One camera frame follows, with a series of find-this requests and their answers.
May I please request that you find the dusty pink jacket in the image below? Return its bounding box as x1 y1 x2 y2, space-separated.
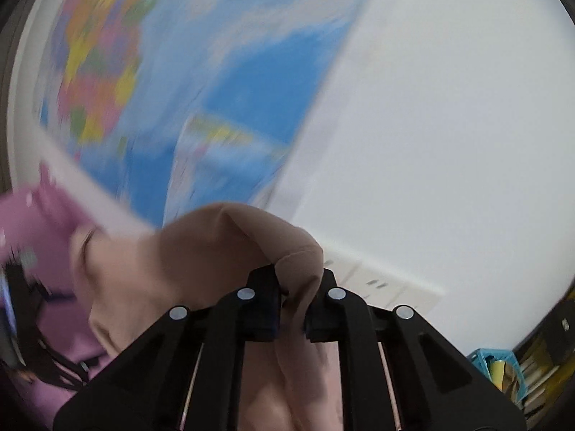
69 201 401 431

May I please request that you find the blue perforated plastic basket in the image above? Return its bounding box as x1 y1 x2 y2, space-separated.
468 348 527 407

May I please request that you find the pink floral bed sheet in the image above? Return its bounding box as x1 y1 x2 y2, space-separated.
1 163 106 430

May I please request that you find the white wall socket panel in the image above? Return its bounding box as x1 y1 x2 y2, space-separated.
323 250 441 314

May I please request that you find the colourful wall map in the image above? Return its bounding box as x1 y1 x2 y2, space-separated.
35 0 367 227

